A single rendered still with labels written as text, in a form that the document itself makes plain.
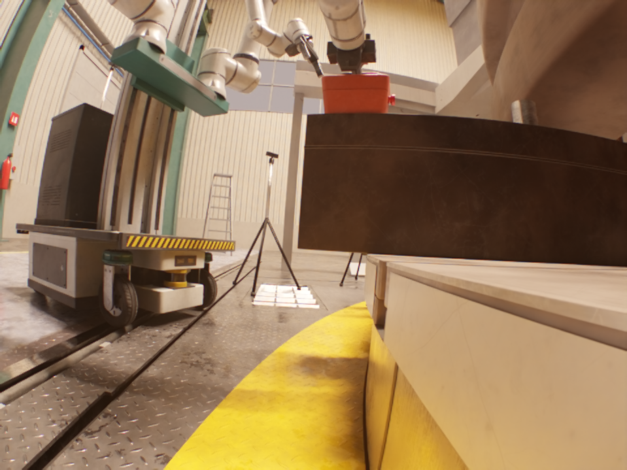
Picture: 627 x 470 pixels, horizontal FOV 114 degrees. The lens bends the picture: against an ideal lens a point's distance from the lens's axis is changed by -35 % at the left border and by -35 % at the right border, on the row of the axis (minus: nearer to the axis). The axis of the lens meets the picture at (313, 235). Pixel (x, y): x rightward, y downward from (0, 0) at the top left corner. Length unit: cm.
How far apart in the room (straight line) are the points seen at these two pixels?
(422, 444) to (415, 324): 10
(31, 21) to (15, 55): 79
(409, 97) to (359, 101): 351
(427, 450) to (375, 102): 82
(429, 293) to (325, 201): 66
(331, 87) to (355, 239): 44
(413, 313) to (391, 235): 60
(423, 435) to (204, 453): 35
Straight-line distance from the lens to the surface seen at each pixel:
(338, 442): 56
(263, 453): 52
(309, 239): 82
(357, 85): 92
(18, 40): 757
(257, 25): 152
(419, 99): 444
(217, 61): 167
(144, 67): 133
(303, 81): 413
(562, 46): 96
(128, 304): 105
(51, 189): 154
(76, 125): 147
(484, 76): 384
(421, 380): 19
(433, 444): 24
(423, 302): 18
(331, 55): 89
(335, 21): 75
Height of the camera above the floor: 32
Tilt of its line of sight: 2 degrees up
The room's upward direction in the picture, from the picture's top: 4 degrees clockwise
